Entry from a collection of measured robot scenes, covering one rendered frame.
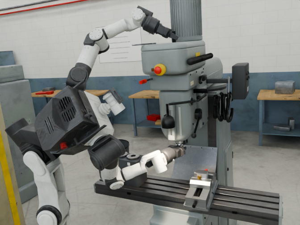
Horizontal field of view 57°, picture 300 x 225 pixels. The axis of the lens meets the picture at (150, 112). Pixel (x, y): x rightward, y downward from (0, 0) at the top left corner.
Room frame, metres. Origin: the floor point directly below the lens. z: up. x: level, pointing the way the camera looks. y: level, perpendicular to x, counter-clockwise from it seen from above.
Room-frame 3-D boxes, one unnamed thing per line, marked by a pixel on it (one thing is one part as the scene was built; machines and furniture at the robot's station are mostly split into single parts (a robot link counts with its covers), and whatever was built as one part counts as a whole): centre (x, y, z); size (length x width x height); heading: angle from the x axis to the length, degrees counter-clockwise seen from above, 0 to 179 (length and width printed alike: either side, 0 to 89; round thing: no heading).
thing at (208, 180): (1.54, -0.27, 1.05); 0.12 x 0.06 x 0.04; 67
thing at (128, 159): (1.81, 0.18, 1.06); 0.22 x 0.12 x 0.20; 59
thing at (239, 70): (1.77, -0.60, 1.62); 0.20 x 0.09 x 0.21; 154
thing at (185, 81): (1.69, -0.19, 1.68); 0.34 x 0.24 x 0.10; 154
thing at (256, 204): (1.66, -0.15, 0.92); 1.24 x 0.23 x 0.08; 64
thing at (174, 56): (1.66, -0.18, 1.81); 0.47 x 0.26 x 0.16; 154
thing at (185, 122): (1.65, -0.17, 1.47); 0.21 x 0.19 x 0.32; 64
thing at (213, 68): (2.10, -0.39, 1.66); 0.80 x 0.23 x 0.20; 154
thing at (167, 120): (1.42, -0.09, 1.49); 0.07 x 0.07 x 0.06
